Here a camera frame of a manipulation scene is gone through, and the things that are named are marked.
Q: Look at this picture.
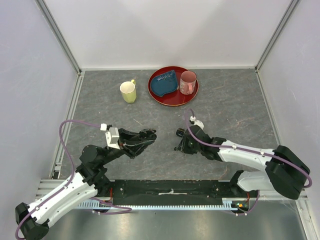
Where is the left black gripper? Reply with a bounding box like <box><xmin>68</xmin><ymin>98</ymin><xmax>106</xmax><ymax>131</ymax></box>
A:
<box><xmin>100</xmin><ymin>127</ymin><xmax>155</xmax><ymax>166</ymax></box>

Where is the black glossy charging case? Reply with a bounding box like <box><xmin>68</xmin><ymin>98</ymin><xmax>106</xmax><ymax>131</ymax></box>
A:
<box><xmin>175</xmin><ymin>128</ymin><xmax>185</xmax><ymax>138</ymax></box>

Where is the black oval charging case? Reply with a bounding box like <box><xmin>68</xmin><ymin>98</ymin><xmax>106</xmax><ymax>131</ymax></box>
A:
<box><xmin>139</xmin><ymin>128</ymin><xmax>157</xmax><ymax>141</ymax></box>

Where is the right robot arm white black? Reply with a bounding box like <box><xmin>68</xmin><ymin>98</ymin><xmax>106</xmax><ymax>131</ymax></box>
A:
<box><xmin>175</xmin><ymin>125</ymin><xmax>310</xmax><ymax>200</ymax></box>

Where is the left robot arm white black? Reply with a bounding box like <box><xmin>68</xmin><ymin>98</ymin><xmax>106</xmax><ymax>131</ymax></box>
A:
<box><xmin>15</xmin><ymin>123</ymin><xmax>157</xmax><ymax>240</ymax></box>

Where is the yellow-green mug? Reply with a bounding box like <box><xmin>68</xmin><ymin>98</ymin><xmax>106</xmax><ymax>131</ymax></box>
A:
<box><xmin>119</xmin><ymin>79</ymin><xmax>137</xmax><ymax>104</ymax></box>

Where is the blue leaf-shaped dish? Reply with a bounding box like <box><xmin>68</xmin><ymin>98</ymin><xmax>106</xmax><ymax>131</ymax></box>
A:
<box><xmin>150</xmin><ymin>70</ymin><xmax>179</xmax><ymax>97</ymax></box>

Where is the pink patterned mug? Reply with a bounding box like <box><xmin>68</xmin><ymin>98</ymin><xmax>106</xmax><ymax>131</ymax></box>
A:
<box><xmin>179</xmin><ymin>70</ymin><xmax>197</xmax><ymax>95</ymax></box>

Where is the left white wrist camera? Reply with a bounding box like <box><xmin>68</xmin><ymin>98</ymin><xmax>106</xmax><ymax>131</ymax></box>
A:
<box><xmin>100</xmin><ymin>123</ymin><xmax>120</xmax><ymax>150</ymax></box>

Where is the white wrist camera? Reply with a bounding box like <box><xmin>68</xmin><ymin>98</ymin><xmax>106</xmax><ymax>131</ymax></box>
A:
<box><xmin>100</xmin><ymin>123</ymin><xmax>120</xmax><ymax>150</ymax></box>
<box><xmin>189</xmin><ymin>115</ymin><xmax>204</xmax><ymax>130</ymax></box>

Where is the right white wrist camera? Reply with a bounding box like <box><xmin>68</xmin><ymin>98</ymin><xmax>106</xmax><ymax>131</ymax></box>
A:
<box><xmin>189</xmin><ymin>115</ymin><xmax>204</xmax><ymax>130</ymax></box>

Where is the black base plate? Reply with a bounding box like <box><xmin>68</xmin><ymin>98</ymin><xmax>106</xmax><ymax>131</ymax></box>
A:
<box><xmin>109</xmin><ymin>179</ymin><xmax>257</xmax><ymax>207</ymax></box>

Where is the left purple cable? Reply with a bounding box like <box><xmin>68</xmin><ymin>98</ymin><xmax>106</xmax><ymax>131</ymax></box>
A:
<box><xmin>14</xmin><ymin>119</ymin><xmax>102</xmax><ymax>240</ymax></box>

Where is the slotted cable duct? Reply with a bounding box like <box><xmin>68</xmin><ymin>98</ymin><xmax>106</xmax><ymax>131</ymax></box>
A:
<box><xmin>76</xmin><ymin>199</ymin><xmax>249</xmax><ymax>212</ymax></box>

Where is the left aluminium frame post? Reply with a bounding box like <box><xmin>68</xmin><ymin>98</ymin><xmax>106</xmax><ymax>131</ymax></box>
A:
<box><xmin>34</xmin><ymin>0</ymin><xmax>83</xmax><ymax>75</ymax></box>

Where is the aluminium frame post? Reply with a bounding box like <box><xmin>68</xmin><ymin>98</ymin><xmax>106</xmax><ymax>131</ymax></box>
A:
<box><xmin>254</xmin><ymin>0</ymin><xmax>301</xmax><ymax>73</ymax></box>
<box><xmin>34</xmin><ymin>0</ymin><xmax>83</xmax><ymax>75</ymax></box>

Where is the right aluminium frame post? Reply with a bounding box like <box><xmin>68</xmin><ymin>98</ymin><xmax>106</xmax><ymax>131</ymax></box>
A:
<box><xmin>254</xmin><ymin>0</ymin><xmax>301</xmax><ymax>73</ymax></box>

